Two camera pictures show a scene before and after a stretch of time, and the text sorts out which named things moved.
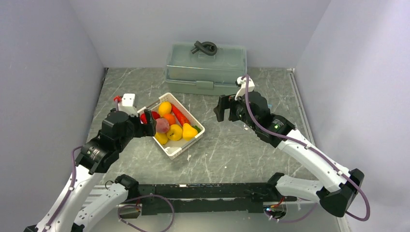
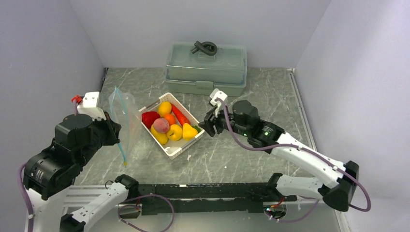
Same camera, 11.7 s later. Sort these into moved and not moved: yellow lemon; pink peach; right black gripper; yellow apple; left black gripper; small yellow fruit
Moved: right black gripper; left black gripper
Not moved: small yellow fruit; yellow apple; yellow lemon; pink peach
